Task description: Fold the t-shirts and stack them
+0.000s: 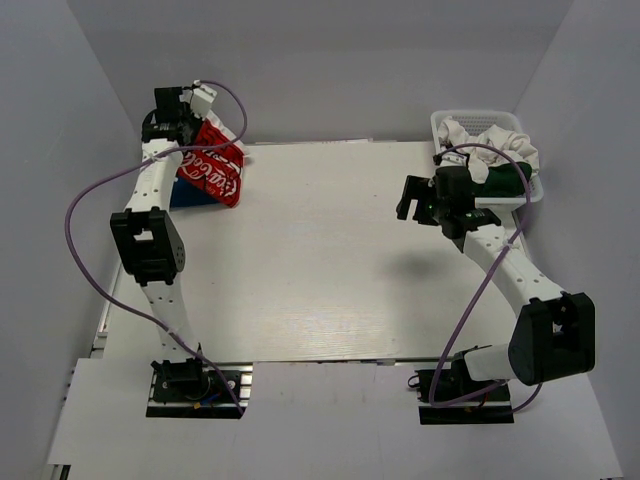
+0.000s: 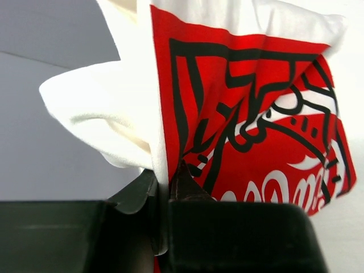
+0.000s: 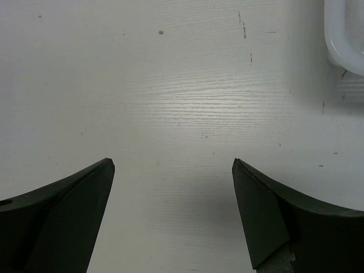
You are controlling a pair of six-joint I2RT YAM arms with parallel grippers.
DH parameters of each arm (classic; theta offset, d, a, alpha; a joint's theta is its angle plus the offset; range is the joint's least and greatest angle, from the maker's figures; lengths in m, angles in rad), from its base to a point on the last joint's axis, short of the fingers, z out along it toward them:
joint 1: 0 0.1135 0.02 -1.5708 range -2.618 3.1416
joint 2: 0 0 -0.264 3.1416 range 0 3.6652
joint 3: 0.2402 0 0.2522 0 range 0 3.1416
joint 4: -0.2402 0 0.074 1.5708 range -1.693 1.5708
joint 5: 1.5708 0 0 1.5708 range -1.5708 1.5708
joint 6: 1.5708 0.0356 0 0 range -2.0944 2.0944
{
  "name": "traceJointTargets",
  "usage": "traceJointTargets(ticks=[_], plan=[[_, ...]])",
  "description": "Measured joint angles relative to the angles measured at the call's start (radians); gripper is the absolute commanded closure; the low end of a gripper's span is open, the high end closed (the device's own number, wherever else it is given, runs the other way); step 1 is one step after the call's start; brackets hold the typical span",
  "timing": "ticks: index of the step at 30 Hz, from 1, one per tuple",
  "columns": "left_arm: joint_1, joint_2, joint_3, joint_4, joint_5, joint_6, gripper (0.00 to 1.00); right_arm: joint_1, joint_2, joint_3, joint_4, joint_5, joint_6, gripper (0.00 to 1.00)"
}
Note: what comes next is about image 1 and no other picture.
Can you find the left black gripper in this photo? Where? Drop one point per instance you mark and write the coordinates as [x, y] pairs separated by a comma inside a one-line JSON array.
[[197, 121]]

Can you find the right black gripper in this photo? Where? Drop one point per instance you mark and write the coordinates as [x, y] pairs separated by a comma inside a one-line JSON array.
[[415, 188]]

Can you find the white t shirt red logo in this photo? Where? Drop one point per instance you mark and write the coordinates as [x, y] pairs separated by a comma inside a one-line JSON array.
[[222, 167]]

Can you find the dark green t shirt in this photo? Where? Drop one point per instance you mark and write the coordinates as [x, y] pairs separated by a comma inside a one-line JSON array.
[[500, 181]]

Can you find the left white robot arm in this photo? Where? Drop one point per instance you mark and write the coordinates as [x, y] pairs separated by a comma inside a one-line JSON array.
[[150, 247]]

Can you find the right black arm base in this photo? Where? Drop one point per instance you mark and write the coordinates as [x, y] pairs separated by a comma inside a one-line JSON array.
[[492, 408]]

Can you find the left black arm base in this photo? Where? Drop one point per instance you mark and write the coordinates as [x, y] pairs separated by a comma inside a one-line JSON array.
[[193, 390]]

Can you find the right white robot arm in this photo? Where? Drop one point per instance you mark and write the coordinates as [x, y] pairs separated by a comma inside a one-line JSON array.
[[555, 331]]

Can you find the folded blue t shirt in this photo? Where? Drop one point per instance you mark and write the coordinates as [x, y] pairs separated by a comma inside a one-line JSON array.
[[187, 194]]

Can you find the white plastic basket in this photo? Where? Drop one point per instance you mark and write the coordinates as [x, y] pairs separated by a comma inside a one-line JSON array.
[[475, 122]]

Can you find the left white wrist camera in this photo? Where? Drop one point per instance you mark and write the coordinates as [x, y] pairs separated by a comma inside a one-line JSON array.
[[200, 98]]

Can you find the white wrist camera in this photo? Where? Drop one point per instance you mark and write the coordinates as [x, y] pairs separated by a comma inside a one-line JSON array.
[[200, 98], [456, 159]]

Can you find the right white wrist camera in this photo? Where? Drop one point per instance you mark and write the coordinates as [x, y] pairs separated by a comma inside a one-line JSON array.
[[456, 159]]

